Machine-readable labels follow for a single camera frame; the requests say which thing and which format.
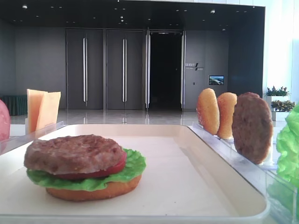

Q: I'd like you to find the brown meat patty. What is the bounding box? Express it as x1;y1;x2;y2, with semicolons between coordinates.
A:
24;134;124;175
232;92;273;164

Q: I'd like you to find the lettuce leaf on tray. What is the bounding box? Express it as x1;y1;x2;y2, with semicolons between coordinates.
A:
27;149;146;191

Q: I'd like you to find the far tan bread slice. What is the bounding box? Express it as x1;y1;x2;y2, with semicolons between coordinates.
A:
197;88;220;135

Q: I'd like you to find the tan bread slice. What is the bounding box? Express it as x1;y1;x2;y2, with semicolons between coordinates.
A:
217;92;237;139
197;88;220;135

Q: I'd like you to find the red tomato slice on tray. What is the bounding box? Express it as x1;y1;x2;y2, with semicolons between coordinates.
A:
55;152;127;180

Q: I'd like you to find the near tan bread slice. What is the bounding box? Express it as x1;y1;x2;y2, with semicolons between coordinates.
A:
217;92;237;139

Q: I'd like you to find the right orange cheese slice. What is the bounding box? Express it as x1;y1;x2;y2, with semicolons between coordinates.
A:
36;92;61;131

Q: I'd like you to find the orange cheese slice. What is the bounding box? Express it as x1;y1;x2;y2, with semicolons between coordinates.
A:
36;92;61;131
27;89;48;133

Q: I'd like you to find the left orange cheese slice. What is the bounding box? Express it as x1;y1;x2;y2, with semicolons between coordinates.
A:
27;89;48;133

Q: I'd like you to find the light green lettuce leaf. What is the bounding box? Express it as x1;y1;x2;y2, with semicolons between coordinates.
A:
276;106;299;187

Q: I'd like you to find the upright red tomato slice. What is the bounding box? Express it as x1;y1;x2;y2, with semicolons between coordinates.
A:
0;100;11;141

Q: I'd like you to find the middle dark double door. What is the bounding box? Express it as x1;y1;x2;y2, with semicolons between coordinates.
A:
107;30;143;110

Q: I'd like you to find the dark double door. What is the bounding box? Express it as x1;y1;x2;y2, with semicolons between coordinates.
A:
107;30;143;110
66;29;103;110

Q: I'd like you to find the beige serving tray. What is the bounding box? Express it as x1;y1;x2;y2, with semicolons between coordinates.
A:
0;124;270;224

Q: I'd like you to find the bottom bun slice on tray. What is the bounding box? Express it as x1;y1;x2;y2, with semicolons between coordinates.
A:
46;175;142;202

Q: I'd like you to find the left dark double door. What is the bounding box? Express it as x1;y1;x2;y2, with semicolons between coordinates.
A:
66;29;103;110

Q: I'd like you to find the rear potted plant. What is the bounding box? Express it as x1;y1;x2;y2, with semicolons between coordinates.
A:
265;86;290;107

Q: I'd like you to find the potted plant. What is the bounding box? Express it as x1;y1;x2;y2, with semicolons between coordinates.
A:
265;86;290;107
271;100;295;121

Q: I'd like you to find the front potted plant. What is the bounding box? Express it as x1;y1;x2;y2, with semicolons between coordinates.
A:
271;100;295;121

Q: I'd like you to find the green draped table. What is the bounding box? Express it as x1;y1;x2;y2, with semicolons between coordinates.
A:
0;95;28;116

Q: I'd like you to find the small wall screen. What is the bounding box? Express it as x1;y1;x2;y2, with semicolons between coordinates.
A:
208;76;224;85

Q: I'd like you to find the clear bread holder rail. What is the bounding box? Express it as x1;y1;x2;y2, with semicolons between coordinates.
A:
190;123;236;151

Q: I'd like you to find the clear cheese holder rail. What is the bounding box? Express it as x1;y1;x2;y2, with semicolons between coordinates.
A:
25;118;66;138

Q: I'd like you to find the clear patty holder rail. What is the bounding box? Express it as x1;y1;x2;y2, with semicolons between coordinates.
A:
217;137;280;173

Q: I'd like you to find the clear lettuce holder rail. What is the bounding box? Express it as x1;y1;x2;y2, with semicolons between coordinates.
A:
266;170;299;224

